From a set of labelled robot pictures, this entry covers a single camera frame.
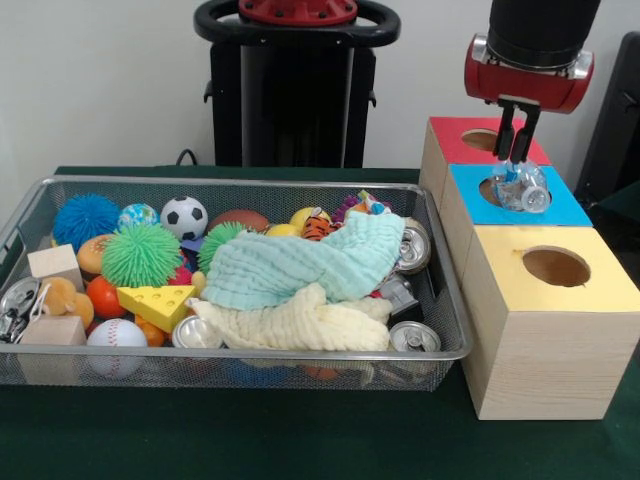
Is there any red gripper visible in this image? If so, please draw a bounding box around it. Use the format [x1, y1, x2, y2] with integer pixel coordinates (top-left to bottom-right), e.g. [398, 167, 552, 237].
[463, 33, 596, 164]

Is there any clear plastic bottle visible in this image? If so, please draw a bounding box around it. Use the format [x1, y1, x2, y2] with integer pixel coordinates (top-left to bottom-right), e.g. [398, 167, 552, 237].
[488, 158, 551, 214]

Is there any mint green cloth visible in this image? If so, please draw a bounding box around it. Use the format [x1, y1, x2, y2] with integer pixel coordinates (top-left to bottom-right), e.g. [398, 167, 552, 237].
[199, 210, 407, 309]

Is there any wooden box with three holes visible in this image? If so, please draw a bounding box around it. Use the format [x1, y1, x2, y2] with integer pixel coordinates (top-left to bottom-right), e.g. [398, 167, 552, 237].
[418, 116, 640, 421]

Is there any black chair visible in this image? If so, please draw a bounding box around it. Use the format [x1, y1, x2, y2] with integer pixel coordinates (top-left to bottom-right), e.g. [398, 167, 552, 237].
[574, 30, 640, 201]

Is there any dark green tablecloth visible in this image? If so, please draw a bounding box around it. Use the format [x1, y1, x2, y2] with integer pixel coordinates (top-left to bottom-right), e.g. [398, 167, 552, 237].
[592, 180, 640, 239]
[0, 164, 640, 480]

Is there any crushed drink can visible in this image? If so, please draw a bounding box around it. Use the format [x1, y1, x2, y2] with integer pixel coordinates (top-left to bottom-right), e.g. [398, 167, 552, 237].
[397, 218, 432, 275]

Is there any tiger plush toy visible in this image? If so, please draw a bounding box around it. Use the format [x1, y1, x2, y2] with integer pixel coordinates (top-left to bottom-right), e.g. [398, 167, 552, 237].
[302, 214, 345, 242]

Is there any silver drink can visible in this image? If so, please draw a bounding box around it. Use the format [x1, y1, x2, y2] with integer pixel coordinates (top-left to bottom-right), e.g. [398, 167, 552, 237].
[172, 314, 226, 350]
[388, 319, 443, 352]

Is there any cream cloth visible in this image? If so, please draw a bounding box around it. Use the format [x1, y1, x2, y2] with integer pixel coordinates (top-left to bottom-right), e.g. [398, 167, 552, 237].
[185, 283, 393, 351]

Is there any soccer ball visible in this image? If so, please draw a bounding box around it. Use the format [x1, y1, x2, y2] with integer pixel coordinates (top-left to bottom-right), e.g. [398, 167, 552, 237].
[160, 195, 210, 241]

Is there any green spiky ball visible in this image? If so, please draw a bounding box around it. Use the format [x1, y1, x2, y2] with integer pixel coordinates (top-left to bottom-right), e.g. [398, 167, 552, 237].
[100, 223, 182, 289]

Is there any yellow cheese wedge toy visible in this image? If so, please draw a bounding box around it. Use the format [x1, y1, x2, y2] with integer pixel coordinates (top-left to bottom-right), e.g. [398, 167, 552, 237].
[116, 284, 198, 335]

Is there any blue spiky ball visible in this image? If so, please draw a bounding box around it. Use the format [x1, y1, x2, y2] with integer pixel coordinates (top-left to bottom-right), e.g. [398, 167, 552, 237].
[52, 193, 122, 253]

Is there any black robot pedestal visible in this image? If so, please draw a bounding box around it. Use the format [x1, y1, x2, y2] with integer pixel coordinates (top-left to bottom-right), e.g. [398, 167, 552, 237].
[193, 0, 401, 169]

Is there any wire mesh bin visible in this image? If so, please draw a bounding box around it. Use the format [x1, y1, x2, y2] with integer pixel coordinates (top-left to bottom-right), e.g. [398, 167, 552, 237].
[0, 174, 475, 392]

